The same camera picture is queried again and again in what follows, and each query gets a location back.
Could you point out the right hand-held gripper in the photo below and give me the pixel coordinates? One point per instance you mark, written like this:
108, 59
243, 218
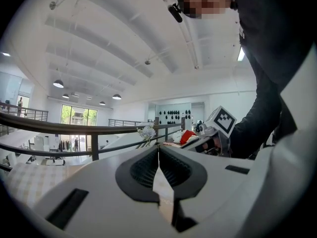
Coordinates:
223, 119

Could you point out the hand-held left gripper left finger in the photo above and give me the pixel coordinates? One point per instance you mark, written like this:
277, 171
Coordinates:
99, 182

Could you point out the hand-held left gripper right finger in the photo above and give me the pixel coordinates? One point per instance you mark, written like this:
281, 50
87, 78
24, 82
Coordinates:
218, 182

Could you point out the person's right forearm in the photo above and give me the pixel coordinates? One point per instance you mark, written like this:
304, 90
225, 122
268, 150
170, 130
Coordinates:
252, 128

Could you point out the red cloth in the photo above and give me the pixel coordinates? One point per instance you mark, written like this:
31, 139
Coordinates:
188, 136

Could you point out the white cloth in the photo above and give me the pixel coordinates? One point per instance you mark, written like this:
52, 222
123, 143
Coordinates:
177, 138

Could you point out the clothes rack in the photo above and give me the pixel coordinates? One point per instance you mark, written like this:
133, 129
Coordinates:
65, 145

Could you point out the white flower bouquet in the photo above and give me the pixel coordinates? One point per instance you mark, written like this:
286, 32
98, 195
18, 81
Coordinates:
148, 133

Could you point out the large glass window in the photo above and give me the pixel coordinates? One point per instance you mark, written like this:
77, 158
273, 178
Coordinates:
79, 115

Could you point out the black metal railing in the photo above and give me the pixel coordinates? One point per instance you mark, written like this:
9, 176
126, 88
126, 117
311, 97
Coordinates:
37, 125

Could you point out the ceiling strip light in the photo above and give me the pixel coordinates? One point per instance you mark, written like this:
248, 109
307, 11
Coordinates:
241, 54

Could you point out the person's black sweater torso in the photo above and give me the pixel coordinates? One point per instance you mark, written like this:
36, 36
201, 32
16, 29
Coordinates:
272, 33

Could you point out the person's head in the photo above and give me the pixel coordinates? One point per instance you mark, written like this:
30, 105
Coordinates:
205, 1

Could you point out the wall display of black helmets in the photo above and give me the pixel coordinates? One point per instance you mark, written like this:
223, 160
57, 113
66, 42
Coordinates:
169, 112

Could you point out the black head-mounted camera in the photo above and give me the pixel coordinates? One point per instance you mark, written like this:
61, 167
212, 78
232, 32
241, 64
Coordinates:
176, 12

